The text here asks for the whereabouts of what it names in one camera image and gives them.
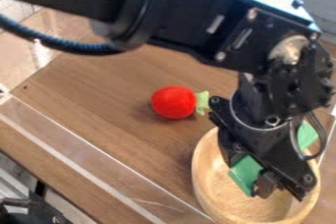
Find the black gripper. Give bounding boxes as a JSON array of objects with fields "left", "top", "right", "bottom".
[{"left": 208, "top": 95, "right": 320, "bottom": 202}]

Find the green rectangular block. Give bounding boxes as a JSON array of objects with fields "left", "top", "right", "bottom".
[{"left": 228, "top": 122, "right": 318, "bottom": 196}]

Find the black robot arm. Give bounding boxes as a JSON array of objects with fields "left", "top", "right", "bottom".
[{"left": 0, "top": 0, "right": 335, "bottom": 199}]

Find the brown wooden bowl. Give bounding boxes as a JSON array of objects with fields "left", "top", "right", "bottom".
[{"left": 192, "top": 129, "right": 320, "bottom": 224}]

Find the red plush tomato toy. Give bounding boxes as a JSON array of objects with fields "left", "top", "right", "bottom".
[{"left": 151, "top": 85, "right": 211, "bottom": 120}]

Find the clear acrylic front wall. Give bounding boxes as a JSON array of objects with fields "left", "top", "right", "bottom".
[{"left": 0, "top": 95, "right": 214, "bottom": 224}]

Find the black clamp with cable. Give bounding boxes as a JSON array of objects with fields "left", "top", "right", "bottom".
[{"left": 0, "top": 196, "right": 74, "bottom": 224}]

